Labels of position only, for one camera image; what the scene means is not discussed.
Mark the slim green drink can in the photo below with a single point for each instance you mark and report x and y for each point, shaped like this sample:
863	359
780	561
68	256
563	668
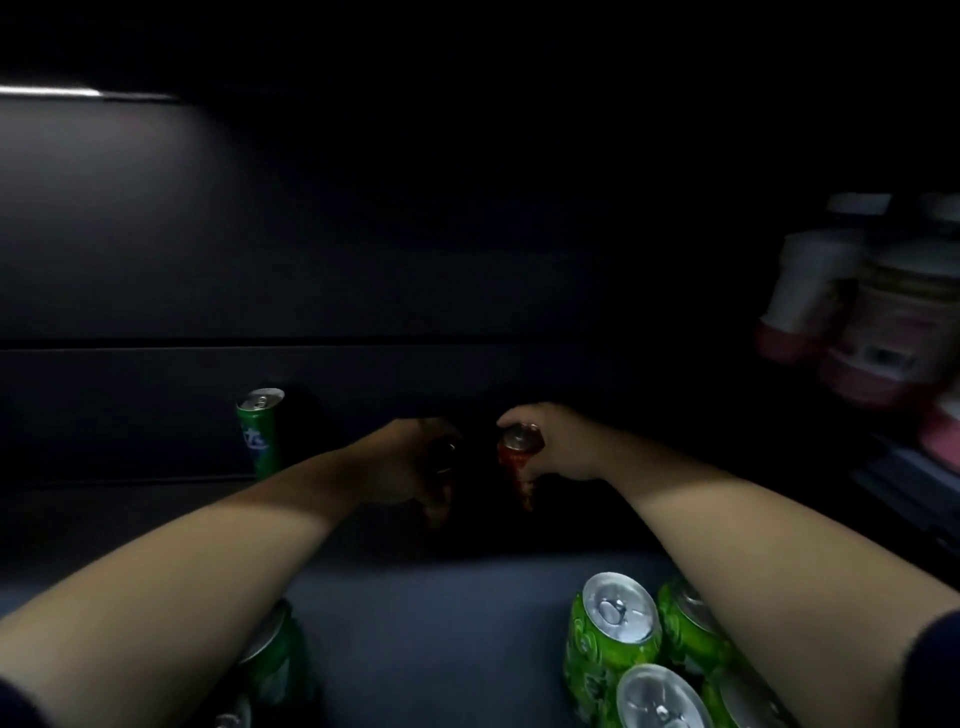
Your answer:
259	433

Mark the person's right forearm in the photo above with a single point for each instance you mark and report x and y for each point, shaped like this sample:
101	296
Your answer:
765	555

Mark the person's left fingers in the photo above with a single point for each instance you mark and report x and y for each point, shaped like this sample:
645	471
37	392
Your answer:
436	507

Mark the person's right hand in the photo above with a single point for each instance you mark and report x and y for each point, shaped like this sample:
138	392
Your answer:
566	442

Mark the white bottle with pink base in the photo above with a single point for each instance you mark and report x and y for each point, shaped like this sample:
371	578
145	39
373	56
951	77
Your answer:
810	285

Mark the person's left forearm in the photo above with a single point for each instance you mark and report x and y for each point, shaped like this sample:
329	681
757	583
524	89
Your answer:
187	570

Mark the person's left hand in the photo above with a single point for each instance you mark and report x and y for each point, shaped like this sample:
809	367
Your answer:
390	465

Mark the red drink can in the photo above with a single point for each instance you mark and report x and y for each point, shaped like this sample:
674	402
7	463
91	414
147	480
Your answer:
517	461

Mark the person's right thumb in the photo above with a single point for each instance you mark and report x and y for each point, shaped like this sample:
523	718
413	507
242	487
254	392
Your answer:
536	471

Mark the white light strip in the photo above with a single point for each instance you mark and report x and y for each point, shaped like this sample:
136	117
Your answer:
67	92

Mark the white bottle with pink label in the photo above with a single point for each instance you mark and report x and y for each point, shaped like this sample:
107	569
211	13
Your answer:
900	322

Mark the person's dark right sleeve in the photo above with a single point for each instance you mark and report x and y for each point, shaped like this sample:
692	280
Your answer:
934	671

